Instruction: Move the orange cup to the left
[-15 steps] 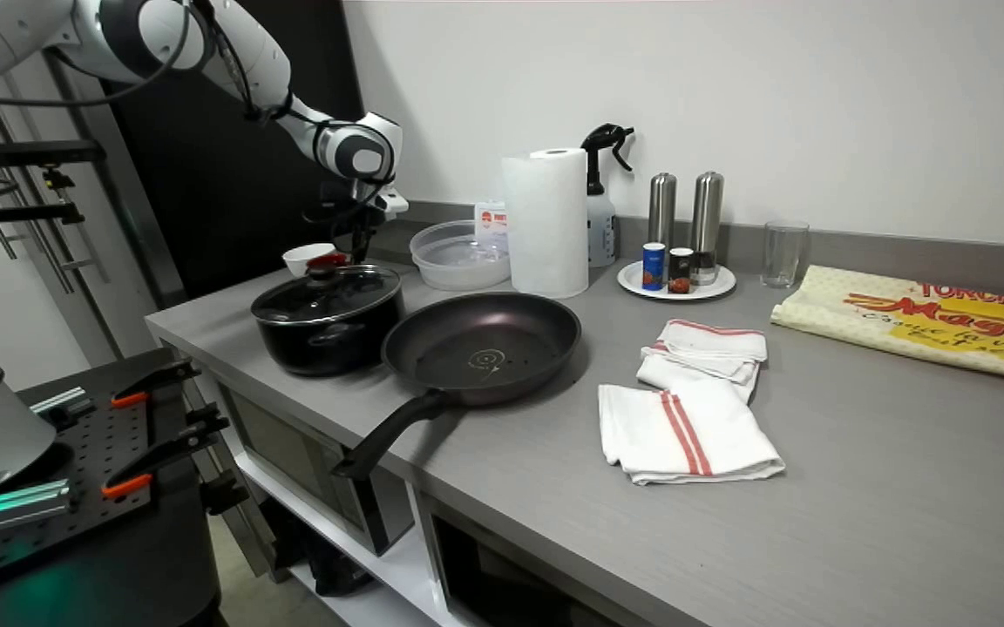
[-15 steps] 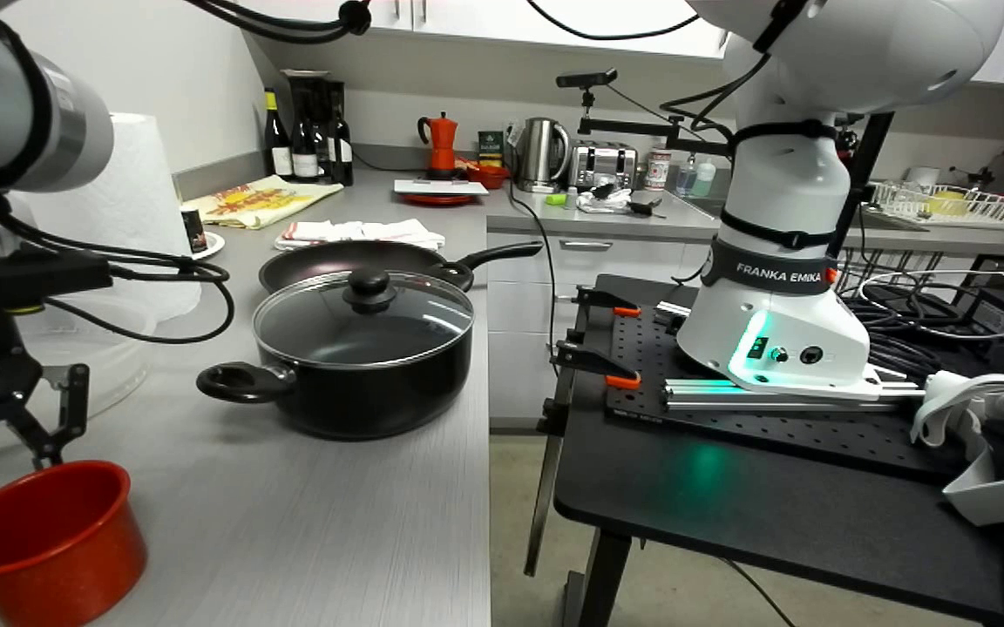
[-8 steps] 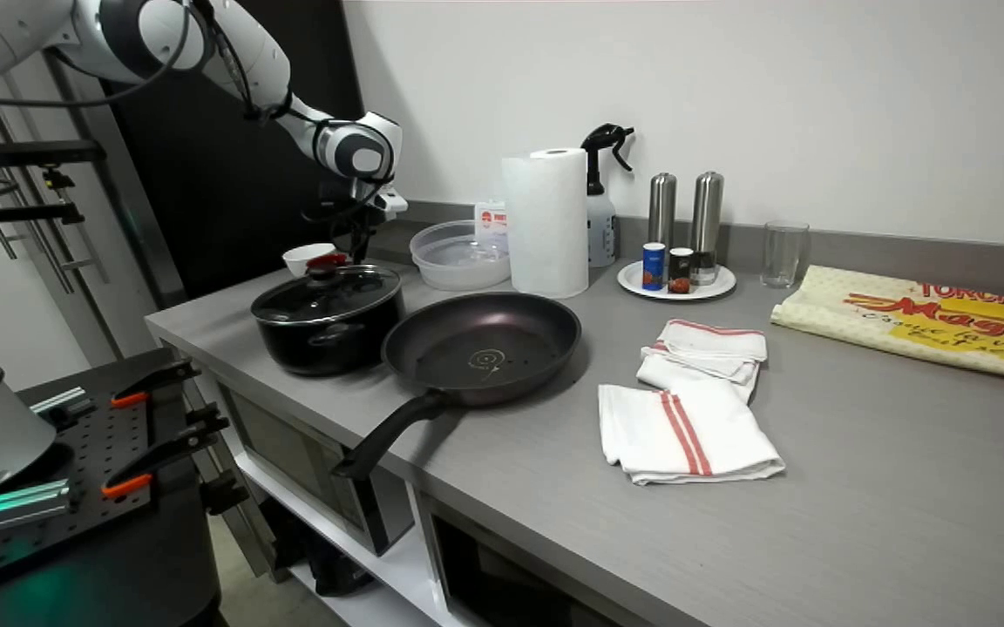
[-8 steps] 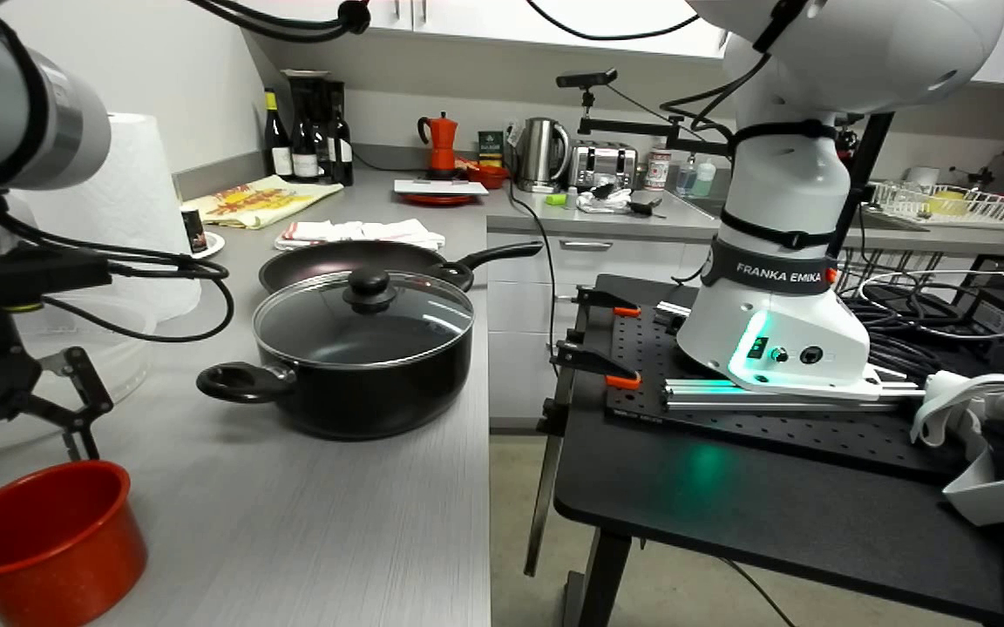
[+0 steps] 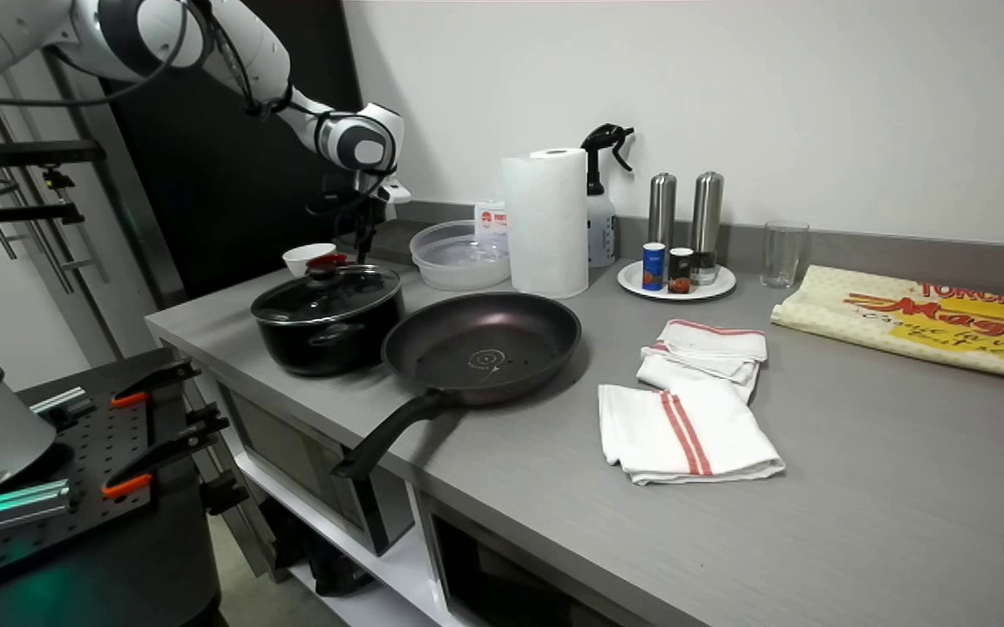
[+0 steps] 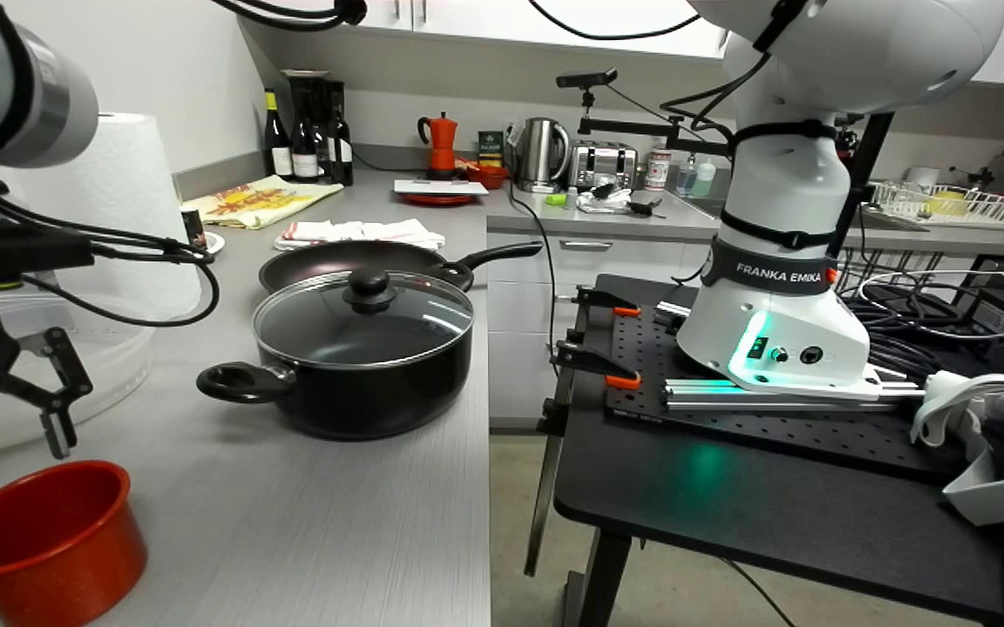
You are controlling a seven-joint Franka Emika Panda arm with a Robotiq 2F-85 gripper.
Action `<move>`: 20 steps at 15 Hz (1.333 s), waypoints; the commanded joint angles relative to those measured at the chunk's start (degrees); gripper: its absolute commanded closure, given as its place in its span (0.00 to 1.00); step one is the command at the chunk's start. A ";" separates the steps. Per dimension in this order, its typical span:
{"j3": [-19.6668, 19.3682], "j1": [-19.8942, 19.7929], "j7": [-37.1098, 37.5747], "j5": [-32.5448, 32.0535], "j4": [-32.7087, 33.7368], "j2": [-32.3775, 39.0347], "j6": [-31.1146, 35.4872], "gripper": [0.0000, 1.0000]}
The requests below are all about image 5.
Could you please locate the white shelf board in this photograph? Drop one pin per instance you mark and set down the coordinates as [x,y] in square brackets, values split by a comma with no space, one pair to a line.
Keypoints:
[399,580]

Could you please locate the black perforated breadboard table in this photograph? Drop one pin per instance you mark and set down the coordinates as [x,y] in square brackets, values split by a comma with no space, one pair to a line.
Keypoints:
[86,439]

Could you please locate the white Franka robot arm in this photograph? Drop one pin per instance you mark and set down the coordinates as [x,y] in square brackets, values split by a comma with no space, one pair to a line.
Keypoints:
[234,45]

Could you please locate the long black stand rod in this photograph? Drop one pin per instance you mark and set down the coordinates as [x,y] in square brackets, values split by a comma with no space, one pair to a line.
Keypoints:
[14,215]

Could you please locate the crumpled white red-striped towel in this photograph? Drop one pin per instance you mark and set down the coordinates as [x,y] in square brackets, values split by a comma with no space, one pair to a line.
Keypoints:
[705,354]

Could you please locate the small white bowl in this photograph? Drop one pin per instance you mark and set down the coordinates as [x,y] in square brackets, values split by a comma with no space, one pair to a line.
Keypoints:
[299,251]

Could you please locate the white round plate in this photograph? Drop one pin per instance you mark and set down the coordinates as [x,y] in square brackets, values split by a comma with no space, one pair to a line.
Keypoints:
[717,283]

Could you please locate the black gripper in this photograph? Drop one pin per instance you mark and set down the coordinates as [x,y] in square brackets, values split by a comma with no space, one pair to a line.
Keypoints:
[369,201]

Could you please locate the dark flat board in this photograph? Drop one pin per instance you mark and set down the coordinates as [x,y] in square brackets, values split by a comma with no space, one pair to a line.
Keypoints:
[399,245]

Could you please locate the black microwave oven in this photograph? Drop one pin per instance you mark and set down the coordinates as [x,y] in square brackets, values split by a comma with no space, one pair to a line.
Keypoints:
[314,463]

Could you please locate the dark spice jar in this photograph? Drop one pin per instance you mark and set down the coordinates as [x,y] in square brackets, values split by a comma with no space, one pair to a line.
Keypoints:
[682,268]

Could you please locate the folded white red-striped towel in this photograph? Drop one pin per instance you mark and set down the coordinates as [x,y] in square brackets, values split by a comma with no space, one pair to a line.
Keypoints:
[689,430]

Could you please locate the black cooking pot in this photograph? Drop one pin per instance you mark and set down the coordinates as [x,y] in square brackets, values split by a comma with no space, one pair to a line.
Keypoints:
[328,346]

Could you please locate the yellow printed bag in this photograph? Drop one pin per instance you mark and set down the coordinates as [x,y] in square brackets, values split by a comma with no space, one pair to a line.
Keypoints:
[932,326]

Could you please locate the black wall panel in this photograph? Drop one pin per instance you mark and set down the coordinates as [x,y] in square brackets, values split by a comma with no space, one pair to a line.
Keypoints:
[212,198]

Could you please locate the short black stand rod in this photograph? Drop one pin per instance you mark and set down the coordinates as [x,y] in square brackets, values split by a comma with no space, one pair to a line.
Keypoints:
[35,150]

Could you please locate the spray bottle black trigger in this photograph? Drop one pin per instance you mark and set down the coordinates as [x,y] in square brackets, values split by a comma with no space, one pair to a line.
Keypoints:
[601,229]

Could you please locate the dark metal pan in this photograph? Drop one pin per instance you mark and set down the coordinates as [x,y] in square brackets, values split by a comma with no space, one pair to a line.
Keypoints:
[327,296]

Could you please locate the blue spice jar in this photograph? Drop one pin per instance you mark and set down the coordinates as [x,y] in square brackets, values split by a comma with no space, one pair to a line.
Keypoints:
[655,267]

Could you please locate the clear plastic container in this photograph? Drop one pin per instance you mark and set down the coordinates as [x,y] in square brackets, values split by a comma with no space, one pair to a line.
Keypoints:
[455,258]

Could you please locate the tall steel shaker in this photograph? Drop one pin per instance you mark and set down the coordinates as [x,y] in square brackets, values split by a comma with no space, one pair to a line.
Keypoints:
[705,215]

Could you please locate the white paper towel roll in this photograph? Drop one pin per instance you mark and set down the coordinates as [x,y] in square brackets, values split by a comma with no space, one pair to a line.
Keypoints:
[544,222]

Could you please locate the black built-in appliance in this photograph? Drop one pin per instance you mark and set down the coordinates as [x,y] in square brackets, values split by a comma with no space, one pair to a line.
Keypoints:
[503,580]

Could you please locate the short steel shaker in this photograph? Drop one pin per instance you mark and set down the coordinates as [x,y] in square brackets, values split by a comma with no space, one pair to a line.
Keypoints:
[662,211]

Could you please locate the small white red box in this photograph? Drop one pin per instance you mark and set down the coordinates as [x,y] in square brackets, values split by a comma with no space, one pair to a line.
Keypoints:
[488,218]

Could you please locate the clear drinking glass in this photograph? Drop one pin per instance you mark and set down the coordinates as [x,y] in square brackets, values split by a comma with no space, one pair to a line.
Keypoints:
[782,258]

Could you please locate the green lit bar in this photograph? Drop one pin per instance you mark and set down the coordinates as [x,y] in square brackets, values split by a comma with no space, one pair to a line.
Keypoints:
[14,503]

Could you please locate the black frying pan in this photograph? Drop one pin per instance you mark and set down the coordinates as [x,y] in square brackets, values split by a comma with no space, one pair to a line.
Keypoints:
[486,351]

